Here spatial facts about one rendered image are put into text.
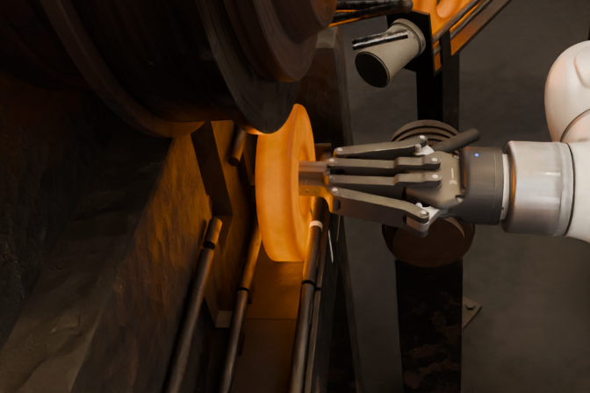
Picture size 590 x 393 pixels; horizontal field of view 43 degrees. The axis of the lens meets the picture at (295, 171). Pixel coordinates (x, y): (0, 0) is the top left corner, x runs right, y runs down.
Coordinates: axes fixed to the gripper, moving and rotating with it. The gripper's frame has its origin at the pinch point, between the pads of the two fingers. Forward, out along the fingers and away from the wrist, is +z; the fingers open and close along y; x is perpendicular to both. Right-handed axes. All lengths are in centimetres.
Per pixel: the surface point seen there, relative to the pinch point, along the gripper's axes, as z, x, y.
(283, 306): 0.1, -8.5, -9.4
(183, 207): 7.3, 6.5, -12.2
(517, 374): -35, -72, 31
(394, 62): -9.9, -6.2, 32.8
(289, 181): -0.7, 4.4, -5.8
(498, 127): -39, -71, 110
